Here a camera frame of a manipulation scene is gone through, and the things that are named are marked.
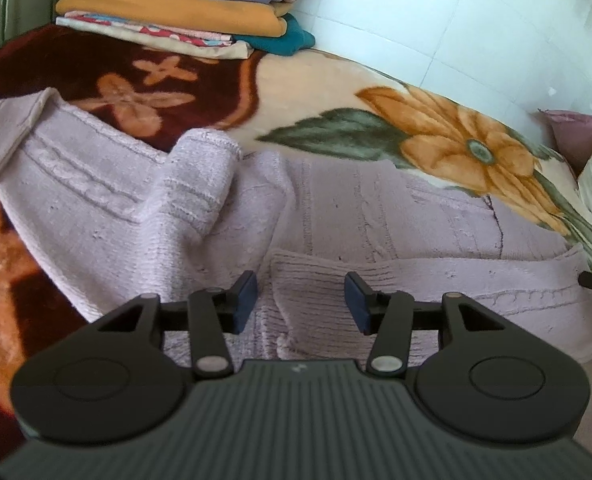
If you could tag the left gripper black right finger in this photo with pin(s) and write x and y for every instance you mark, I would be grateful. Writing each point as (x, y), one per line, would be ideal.
(392, 318)

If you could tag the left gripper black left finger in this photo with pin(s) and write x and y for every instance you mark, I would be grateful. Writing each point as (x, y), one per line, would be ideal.
(207, 316)

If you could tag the lilac knitted cardigan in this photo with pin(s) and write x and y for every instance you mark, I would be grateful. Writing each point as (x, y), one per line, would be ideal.
(107, 217)

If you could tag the mauve pillow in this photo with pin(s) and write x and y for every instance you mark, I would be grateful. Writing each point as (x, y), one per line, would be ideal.
(572, 133)

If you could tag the floral plush blanket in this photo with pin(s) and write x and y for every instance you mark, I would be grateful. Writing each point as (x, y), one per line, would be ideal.
(311, 101)

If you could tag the pink patterned folded cloth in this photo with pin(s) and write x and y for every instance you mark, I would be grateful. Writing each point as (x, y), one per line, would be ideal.
(162, 38)

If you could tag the teal folded garment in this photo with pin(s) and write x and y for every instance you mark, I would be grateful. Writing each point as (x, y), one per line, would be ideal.
(294, 40)

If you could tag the orange folded garment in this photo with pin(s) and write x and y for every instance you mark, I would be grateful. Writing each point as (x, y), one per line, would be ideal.
(226, 16)

